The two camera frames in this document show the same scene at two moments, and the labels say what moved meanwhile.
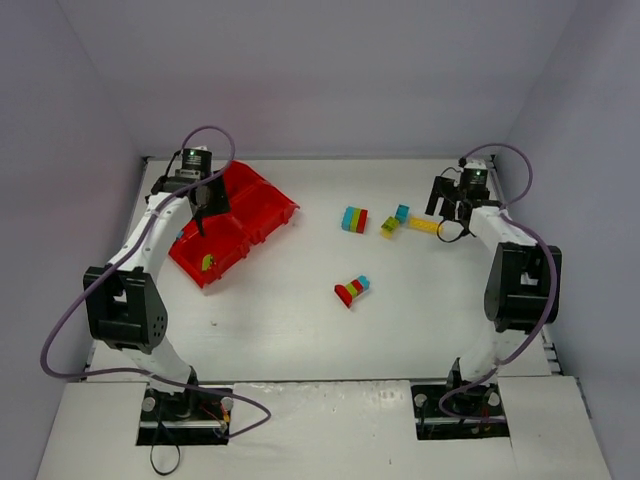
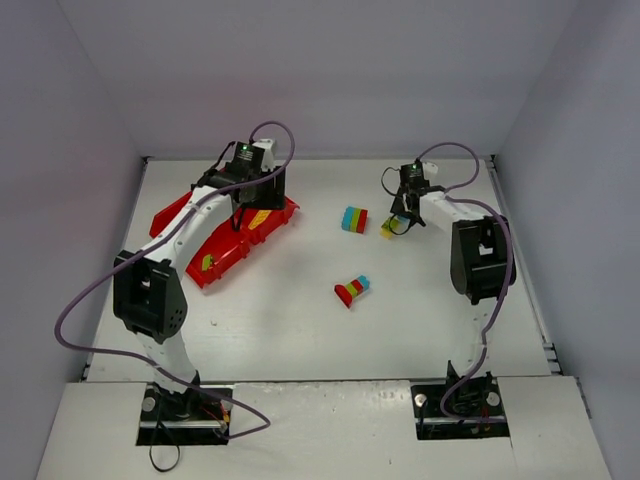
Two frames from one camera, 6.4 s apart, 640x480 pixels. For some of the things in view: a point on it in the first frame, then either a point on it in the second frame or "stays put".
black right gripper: [442, 198] to [409, 198]
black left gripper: [212, 195] to [273, 189]
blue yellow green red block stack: [354, 219] stays put
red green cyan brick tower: [345, 293] stays put
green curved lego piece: [207, 261] stays put
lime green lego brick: [390, 223] stays put
